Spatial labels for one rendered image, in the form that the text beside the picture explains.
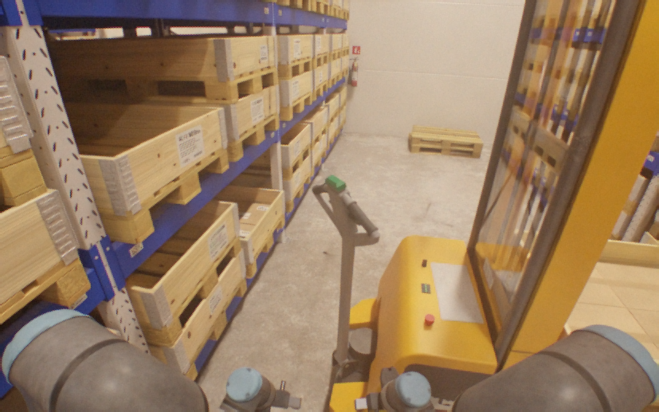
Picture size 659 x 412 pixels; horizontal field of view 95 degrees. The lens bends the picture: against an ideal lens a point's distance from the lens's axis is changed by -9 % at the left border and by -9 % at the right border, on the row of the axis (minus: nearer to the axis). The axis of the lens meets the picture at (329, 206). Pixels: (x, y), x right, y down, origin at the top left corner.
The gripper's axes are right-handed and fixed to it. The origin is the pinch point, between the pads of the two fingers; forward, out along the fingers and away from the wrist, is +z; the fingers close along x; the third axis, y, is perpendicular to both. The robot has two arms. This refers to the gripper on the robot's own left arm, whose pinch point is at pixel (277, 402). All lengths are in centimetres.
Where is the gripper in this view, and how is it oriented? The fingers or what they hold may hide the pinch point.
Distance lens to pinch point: 131.9
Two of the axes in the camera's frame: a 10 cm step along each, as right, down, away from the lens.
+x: -9.8, 0.0, 2.0
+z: 1.6, 6.3, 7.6
